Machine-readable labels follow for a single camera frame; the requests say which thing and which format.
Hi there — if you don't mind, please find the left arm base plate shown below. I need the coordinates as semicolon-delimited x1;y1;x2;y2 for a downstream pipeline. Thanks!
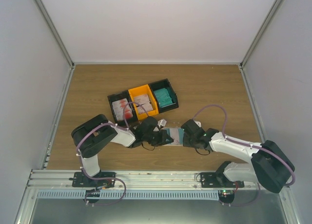
69;171;116;188

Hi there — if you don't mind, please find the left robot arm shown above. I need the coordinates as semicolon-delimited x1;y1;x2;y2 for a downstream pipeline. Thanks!
71;114;174;187

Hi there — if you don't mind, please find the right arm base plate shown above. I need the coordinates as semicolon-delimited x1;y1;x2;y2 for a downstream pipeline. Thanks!
195;172;245;188

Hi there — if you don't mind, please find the black bin left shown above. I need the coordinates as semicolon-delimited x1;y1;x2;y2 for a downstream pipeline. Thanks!
108;91;138;126

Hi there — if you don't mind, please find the orange bin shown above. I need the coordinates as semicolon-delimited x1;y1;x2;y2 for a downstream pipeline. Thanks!
128;84;159;120

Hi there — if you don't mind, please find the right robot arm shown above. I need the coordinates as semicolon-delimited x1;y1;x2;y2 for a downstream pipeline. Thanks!
181;119;295;193

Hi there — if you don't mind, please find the grey slotted cable duct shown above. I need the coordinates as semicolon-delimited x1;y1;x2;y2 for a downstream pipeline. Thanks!
37;189;219;201

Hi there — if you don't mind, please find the beige card holder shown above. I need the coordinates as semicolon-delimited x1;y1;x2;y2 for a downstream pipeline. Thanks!
163;128;184;146

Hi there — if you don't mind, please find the black bin right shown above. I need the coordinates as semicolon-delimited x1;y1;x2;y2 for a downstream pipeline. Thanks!
148;79;179;113

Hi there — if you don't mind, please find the red white card stack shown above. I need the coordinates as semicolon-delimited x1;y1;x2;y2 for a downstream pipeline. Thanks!
112;98;133;122

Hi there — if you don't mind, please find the white pink card stack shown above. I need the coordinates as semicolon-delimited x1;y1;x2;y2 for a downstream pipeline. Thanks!
134;94;154;114

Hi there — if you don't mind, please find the aluminium rail frame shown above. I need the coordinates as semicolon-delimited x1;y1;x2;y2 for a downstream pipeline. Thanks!
15;64;297;224

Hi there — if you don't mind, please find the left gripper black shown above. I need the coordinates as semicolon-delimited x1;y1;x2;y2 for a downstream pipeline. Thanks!
143;130;174;147

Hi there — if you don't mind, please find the black bin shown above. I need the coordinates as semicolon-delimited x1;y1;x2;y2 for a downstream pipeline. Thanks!
108;91;138;126
148;79;179;113

